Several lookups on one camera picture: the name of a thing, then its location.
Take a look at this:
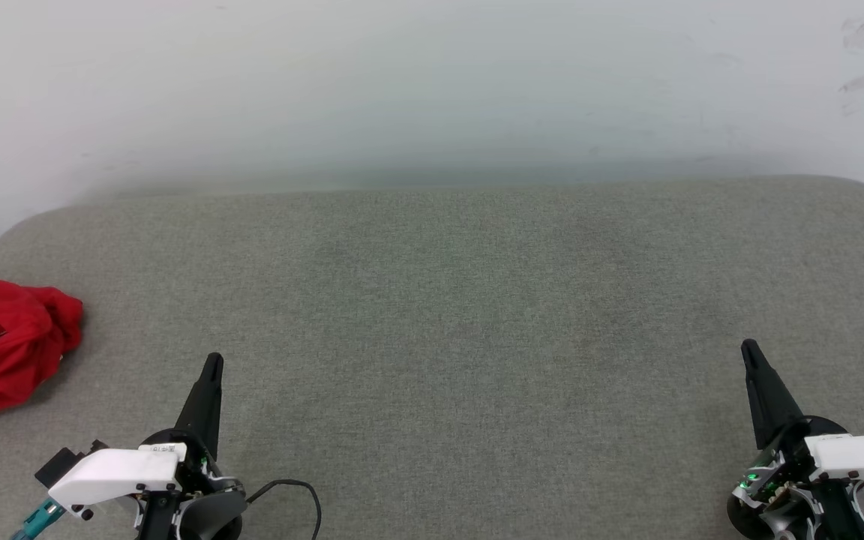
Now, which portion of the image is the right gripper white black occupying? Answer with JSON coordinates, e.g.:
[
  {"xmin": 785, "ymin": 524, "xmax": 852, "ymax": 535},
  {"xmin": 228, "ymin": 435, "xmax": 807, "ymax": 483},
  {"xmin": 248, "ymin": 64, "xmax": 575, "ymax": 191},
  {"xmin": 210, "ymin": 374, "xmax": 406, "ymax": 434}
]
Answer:
[{"xmin": 727, "ymin": 339, "xmax": 864, "ymax": 540}]

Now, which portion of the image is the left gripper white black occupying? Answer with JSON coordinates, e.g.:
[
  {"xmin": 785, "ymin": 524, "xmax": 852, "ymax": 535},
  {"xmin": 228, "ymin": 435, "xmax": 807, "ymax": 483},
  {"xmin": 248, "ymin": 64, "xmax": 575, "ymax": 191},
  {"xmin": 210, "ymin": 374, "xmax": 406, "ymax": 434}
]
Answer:
[{"xmin": 48, "ymin": 352, "xmax": 248, "ymax": 540}]

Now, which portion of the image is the red and white jersey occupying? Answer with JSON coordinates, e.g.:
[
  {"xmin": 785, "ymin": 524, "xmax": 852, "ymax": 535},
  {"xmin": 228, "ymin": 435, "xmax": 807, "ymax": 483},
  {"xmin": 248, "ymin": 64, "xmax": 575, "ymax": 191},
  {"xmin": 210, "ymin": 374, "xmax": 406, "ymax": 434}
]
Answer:
[{"xmin": 0, "ymin": 274, "xmax": 85, "ymax": 431}]

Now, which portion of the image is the grey fabric sofa cushion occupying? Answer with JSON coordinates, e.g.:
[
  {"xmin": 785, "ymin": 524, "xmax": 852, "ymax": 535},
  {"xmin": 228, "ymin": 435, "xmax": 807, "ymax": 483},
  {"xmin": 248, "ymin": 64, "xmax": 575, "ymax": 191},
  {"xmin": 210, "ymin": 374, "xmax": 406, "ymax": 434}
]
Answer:
[{"xmin": 0, "ymin": 175, "xmax": 864, "ymax": 540}]

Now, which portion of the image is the thin black cable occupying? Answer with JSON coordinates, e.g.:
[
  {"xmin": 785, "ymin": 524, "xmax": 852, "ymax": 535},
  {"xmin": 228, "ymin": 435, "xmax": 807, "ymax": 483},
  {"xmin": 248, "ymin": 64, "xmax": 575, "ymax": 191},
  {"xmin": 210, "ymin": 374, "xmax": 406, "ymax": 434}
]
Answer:
[{"xmin": 244, "ymin": 478, "xmax": 323, "ymax": 540}]

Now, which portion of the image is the black cable with teal connector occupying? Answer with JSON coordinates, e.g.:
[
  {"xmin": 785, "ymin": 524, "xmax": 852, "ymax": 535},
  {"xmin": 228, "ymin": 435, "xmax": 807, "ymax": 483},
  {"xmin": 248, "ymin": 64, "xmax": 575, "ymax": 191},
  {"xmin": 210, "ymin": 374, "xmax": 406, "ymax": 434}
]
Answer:
[{"xmin": 10, "ymin": 498, "xmax": 67, "ymax": 540}]

